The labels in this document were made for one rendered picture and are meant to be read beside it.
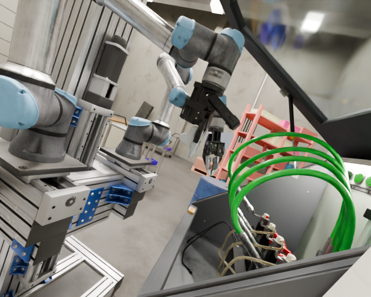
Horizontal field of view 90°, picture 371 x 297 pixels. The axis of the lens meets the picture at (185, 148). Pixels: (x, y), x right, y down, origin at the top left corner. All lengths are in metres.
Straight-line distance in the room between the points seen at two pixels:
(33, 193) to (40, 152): 0.12
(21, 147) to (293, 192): 1.08
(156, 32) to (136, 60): 10.27
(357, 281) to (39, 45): 0.73
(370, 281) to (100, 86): 0.95
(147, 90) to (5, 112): 9.53
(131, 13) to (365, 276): 0.77
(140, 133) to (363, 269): 0.96
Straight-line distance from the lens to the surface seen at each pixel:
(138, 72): 10.64
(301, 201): 1.07
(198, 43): 0.56
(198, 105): 0.53
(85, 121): 0.93
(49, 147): 0.73
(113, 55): 0.96
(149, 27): 0.70
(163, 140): 1.15
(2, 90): 0.59
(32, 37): 0.61
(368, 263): 0.38
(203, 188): 2.63
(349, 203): 0.49
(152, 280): 0.53
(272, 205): 1.04
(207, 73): 0.55
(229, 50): 0.57
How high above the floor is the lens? 1.30
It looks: 5 degrees down
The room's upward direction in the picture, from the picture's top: 22 degrees clockwise
